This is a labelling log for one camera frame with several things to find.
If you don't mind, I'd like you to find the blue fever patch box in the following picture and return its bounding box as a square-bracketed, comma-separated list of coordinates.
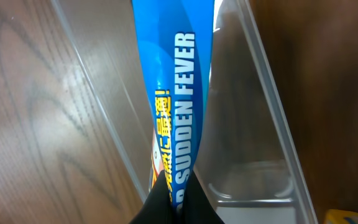
[132, 0, 214, 213]

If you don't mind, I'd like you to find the yellow medicine box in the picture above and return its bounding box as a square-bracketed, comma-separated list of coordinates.
[323, 209, 358, 224]

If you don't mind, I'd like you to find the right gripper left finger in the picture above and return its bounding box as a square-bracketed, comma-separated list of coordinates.
[129, 179, 175, 224]

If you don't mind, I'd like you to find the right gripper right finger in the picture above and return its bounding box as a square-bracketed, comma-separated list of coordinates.
[179, 172, 224, 224]

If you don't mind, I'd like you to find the clear plastic container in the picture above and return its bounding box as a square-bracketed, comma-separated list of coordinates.
[53, 0, 317, 223]

